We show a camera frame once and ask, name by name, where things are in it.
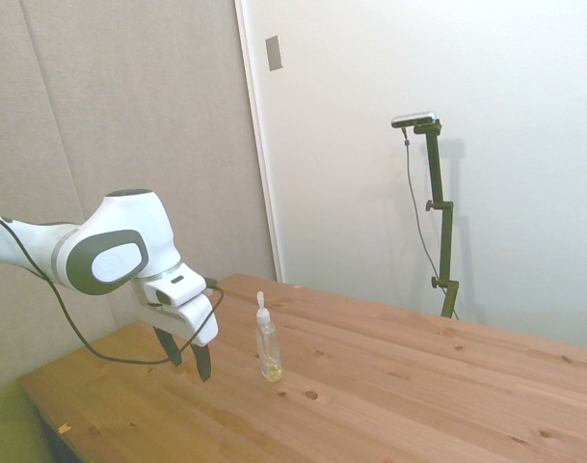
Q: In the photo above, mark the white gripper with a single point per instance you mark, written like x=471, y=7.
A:
x=187, y=318

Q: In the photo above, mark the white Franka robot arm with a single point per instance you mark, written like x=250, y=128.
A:
x=119, y=231

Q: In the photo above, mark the clear sanitizer bottle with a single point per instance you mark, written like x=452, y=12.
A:
x=269, y=347

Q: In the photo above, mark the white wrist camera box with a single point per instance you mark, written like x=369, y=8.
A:
x=173, y=289

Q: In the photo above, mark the black camera stand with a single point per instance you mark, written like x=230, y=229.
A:
x=440, y=217

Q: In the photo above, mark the grey wall switch plate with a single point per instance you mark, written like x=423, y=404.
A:
x=274, y=53

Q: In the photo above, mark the grey exterior camera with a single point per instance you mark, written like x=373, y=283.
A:
x=413, y=119

